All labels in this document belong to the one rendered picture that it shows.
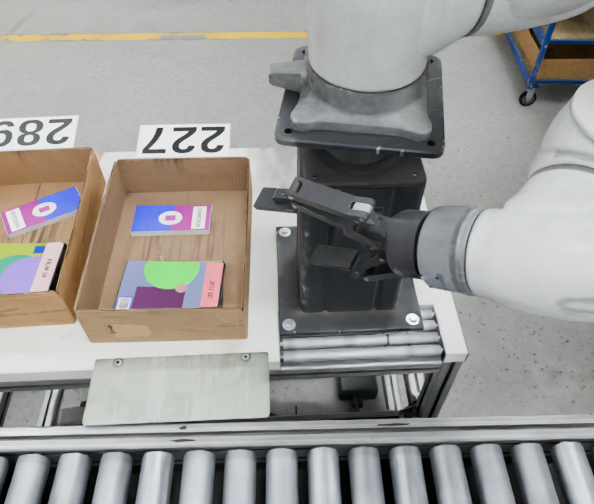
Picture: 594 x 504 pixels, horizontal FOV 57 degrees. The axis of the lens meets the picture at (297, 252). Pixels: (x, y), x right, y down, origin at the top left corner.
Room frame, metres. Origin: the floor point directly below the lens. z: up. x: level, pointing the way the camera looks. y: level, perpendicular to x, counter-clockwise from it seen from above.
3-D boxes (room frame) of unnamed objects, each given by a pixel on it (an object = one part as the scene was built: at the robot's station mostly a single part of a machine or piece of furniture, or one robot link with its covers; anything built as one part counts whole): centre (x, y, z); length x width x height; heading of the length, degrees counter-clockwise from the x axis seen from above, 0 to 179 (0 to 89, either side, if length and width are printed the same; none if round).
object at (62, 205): (0.82, 0.54, 0.76); 0.16 x 0.07 x 0.02; 120
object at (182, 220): (0.79, 0.26, 0.76); 0.16 x 0.07 x 0.02; 92
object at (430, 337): (0.52, -0.11, 0.74); 0.28 x 0.02 x 0.02; 93
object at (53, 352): (0.75, 0.21, 0.74); 1.00 x 0.58 x 0.03; 93
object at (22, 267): (0.63, 0.54, 0.79); 0.19 x 0.14 x 0.02; 91
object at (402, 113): (0.66, -0.07, 1.19); 0.22 x 0.18 x 0.06; 82
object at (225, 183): (0.70, 0.23, 0.80); 0.38 x 0.28 x 0.10; 2
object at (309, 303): (0.66, -0.09, 0.91); 0.26 x 0.26 x 0.33; 3
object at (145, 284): (0.60, 0.23, 0.78); 0.19 x 0.14 x 0.02; 88
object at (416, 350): (0.49, -0.12, 0.74); 0.28 x 0.02 x 0.02; 93
